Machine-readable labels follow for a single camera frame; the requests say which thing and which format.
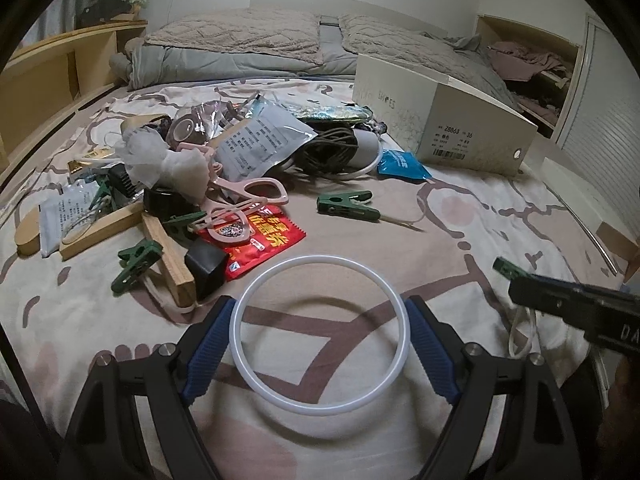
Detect brown tape roll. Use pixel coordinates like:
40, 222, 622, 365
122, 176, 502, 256
167, 110, 203, 148

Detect grey duvet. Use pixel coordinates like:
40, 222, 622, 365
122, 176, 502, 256
109, 25, 521, 111

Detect black round case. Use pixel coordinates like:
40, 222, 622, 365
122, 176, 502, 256
144, 185, 196, 216

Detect brown cardboard box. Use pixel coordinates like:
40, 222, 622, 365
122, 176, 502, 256
595, 220, 640, 283

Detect pink plastic scissors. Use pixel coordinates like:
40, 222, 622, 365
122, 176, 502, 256
165, 142, 290, 246

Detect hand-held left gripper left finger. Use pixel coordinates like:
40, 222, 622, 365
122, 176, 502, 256
62, 295, 241, 480

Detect white shoe box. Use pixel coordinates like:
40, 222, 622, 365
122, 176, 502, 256
352, 53, 540, 177

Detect white cylinder device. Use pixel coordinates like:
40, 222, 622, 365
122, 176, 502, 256
350, 127, 383, 168

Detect printed blanket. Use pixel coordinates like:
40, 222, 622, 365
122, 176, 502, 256
0, 77, 640, 480

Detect pile of pink clothes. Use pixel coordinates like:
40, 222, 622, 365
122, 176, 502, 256
487, 40, 573, 116

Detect blue packet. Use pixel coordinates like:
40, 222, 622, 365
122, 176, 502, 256
376, 149, 433, 182

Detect white box lid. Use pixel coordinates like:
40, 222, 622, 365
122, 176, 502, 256
520, 137, 608, 221

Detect white loop strap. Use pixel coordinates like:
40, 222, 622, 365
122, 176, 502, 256
507, 305, 538, 360

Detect small black box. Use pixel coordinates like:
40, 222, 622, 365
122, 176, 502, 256
184, 237, 230, 303

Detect beige quilted pillow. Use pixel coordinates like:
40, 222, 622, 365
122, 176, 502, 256
337, 14, 506, 93
145, 8, 323, 66

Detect rounded wooden piece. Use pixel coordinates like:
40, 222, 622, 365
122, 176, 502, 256
14, 205, 43, 258

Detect white silicone ring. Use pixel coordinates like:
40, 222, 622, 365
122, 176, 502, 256
229, 255, 413, 416

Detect green clothespin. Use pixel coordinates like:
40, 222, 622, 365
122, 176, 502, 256
316, 190, 381, 222
82, 170, 113, 211
111, 239, 165, 295
492, 256, 531, 281
162, 212, 206, 248

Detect dark coiled cable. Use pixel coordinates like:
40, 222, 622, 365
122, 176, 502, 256
295, 127, 358, 173

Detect black power adapter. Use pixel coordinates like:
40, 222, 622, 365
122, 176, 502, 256
107, 162, 143, 198

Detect grey printed packet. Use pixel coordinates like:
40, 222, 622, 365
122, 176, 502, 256
39, 182, 101, 258

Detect white crumpled mesh tissue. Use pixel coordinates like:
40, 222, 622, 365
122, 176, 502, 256
112, 127, 211, 198

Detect white louvred door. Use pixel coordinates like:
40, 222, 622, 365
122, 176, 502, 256
555, 15, 640, 211

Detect green patterned pouch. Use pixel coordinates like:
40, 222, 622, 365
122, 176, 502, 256
292, 101, 373, 123

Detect red foil packet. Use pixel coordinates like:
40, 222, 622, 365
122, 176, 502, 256
197, 205, 307, 281

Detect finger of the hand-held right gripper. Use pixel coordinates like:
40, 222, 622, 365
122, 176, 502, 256
507, 275, 591, 338

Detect silver labelled foil packet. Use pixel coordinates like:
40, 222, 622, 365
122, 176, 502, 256
212, 102, 318, 181

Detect gold foil packet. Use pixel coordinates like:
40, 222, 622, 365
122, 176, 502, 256
67, 147, 118, 171

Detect wooden bedside shelf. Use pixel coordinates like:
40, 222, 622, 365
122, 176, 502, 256
0, 20, 150, 176

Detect wooden closet shelf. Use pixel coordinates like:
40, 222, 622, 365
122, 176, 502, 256
475, 12, 586, 138

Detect dark bag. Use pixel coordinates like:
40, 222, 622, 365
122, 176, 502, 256
77, 0, 133, 26

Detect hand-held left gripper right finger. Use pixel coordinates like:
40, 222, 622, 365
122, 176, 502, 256
402, 295, 583, 480

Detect light wooden board piece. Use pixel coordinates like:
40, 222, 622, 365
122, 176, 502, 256
60, 202, 148, 261

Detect clear plastic bag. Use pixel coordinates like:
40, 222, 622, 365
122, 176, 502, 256
187, 95, 261, 136

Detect grey curtain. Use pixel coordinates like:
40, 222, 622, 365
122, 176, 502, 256
10, 0, 81, 56

